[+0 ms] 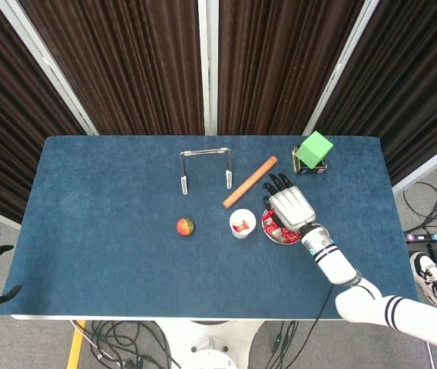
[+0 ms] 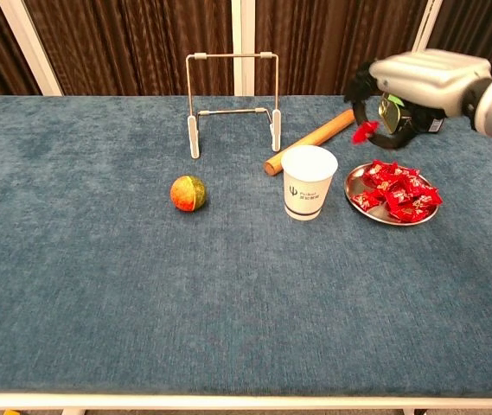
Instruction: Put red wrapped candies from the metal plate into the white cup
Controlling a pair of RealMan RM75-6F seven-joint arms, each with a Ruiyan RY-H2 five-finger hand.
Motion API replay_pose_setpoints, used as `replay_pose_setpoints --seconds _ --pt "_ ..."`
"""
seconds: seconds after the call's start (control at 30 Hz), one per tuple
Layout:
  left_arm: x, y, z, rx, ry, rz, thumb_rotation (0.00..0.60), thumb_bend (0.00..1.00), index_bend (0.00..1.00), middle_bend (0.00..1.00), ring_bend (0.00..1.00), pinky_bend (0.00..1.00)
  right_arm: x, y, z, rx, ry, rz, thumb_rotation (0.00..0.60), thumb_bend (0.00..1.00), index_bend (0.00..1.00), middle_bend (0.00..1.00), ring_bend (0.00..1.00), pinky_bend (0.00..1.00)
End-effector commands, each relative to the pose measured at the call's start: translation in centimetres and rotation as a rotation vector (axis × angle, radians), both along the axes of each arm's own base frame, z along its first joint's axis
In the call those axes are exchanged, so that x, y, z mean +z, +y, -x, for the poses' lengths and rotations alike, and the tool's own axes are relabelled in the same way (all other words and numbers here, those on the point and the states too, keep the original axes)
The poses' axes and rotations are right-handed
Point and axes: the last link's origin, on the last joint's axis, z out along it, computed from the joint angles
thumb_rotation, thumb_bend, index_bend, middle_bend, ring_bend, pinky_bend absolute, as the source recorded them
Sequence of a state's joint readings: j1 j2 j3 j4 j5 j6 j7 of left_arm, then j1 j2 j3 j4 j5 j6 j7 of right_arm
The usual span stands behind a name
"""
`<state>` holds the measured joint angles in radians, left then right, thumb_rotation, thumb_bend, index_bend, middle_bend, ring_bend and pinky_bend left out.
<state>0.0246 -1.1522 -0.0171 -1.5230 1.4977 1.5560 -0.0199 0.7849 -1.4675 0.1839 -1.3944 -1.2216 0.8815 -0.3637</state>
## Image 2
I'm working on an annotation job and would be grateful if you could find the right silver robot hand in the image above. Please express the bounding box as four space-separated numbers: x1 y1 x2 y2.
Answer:
342 49 492 151

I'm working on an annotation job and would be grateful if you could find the red candy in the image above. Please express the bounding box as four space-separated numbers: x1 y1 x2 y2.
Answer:
409 186 444 208
383 185 418 208
390 202 435 224
361 159 398 179
351 120 380 144
351 191 386 209

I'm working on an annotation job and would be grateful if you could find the metal bowl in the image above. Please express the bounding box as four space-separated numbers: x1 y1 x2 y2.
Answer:
343 162 440 227

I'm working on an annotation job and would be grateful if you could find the white paper cup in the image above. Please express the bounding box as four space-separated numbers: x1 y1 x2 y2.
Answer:
280 144 339 222

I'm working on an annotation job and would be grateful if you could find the black tin with gold lid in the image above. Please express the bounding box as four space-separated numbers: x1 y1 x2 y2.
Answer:
377 93 445 134

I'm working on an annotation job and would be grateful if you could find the wooden rolling pin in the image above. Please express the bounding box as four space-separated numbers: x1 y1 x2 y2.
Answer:
263 108 357 177

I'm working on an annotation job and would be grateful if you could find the orange and green ball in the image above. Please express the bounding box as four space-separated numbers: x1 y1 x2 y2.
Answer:
169 175 208 213

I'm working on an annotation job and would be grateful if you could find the blue table cloth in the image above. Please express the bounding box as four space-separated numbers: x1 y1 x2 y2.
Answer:
0 94 492 397

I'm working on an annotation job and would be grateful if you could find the white partition frame post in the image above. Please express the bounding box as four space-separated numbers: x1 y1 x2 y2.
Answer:
230 0 257 97
410 0 444 55
0 0 64 97

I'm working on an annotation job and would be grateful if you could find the metal wire stand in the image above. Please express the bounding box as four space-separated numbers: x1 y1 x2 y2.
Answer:
184 51 282 160

